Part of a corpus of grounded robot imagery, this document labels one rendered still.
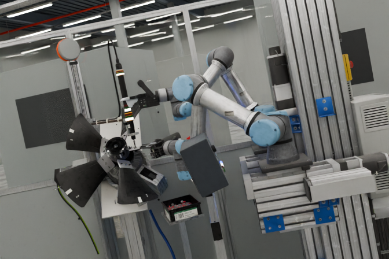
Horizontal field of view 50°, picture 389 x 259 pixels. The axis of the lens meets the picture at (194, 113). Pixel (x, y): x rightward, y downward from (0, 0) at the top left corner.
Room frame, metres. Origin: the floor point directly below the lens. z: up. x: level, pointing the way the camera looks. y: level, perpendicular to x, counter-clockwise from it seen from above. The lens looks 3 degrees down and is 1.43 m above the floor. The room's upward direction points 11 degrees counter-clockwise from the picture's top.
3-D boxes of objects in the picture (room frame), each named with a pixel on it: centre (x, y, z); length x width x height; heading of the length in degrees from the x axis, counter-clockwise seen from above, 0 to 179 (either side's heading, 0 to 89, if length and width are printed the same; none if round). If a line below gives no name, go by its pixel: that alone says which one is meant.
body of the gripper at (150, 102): (2.36, 0.24, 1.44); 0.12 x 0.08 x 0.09; 99
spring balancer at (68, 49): (2.93, 0.77, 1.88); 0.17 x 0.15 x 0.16; 89
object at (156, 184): (2.37, 0.31, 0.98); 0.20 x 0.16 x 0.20; 179
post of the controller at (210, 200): (1.80, 0.01, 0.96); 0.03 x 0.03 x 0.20; 89
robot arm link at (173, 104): (2.37, 0.08, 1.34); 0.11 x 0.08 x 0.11; 19
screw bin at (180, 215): (2.17, 0.16, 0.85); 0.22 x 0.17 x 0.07; 14
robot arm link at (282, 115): (1.91, -0.35, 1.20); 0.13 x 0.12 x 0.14; 151
